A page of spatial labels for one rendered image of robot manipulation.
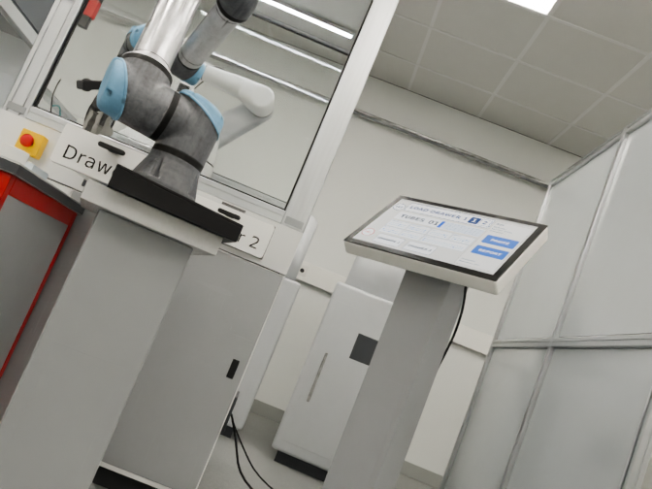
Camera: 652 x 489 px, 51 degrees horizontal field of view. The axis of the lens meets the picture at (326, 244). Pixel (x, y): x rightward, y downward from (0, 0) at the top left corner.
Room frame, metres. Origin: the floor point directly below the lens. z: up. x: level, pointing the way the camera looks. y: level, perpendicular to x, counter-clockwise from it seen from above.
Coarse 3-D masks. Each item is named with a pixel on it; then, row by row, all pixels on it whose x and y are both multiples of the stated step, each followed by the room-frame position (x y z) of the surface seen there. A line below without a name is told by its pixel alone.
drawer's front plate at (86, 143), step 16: (64, 128) 1.81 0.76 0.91; (80, 128) 1.81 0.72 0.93; (64, 144) 1.81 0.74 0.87; (80, 144) 1.81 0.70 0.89; (96, 144) 1.81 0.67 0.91; (112, 144) 1.81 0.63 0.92; (64, 160) 1.81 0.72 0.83; (80, 160) 1.81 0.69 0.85; (96, 160) 1.81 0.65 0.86; (112, 160) 1.81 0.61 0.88; (128, 160) 1.81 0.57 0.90; (96, 176) 1.81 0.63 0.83
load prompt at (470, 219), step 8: (408, 208) 2.16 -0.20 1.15; (416, 208) 2.15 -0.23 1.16; (424, 208) 2.14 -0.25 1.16; (432, 208) 2.13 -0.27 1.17; (440, 216) 2.08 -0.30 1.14; (448, 216) 2.07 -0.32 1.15; (456, 216) 2.06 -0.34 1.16; (464, 216) 2.05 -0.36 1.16; (472, 216) 2.04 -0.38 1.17; (472, 224) 2.01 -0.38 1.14; (480, 224) 2.00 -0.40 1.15; (488, 224) 1.99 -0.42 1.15
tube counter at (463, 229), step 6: (432, 222) 2.06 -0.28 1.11; (438, 222) 2.06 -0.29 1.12; (444, 222) 2.05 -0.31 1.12; (450, 222) 2.04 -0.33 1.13; (444, 228) 2.02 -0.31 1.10; (450, 228) 2.01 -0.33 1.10; (456, 228) 2.01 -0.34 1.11; (462, 228) 2.00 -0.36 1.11; (468, 228) 1.99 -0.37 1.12; (474, 228) 1.99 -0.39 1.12; (468, 234) 1.97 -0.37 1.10; (474, 234) 1.96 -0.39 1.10; (480, 234) 1.96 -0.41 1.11
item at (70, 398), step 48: (96, 192) 1.30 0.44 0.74; (96, 240) 1.35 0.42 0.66; (144, 240) 1.38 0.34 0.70; (192, 240) 1.36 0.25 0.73; (96, 288) 1.36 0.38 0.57; (144, 288) 1.39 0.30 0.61; (48, 336) 1.35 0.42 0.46; (96, 336) 1.37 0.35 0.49; (144, 336) 1.40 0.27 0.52; (48, 384) 1.36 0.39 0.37; (96, 384) 1.38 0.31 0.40; (0, 432) 1.35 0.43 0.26; (48, 432) 1.37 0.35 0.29; (96, 432) 1.39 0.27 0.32; (0, 480) 1.36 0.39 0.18; (48, 480) 1.38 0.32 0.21
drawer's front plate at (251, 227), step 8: (200, 200) 2.14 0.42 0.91; (208, 200) 2.14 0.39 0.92; (216, 208) 2.14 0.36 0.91; (224, 208) 2.14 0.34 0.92; (248, 216) 2.15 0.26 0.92; (248, 224) 2.15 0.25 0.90; (256, 224) 2.15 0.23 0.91; (264, 224) 2.15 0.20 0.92; (248, 232) 2.15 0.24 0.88; (256, 232) 2.15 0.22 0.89; (264, 232) 2.15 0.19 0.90; (272, 232) 2.15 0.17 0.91; (240, 240) 2.15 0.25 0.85; (248, 240) 2.15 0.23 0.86; (256, 240) 2.15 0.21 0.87; (264, 240) 2.15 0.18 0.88; (240, 248) 2.15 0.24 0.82; (248, 248) 2.15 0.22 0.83; (256, 248) 2.15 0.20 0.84; (264, 248) 2.15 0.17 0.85; (256, 256) 2.15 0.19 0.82
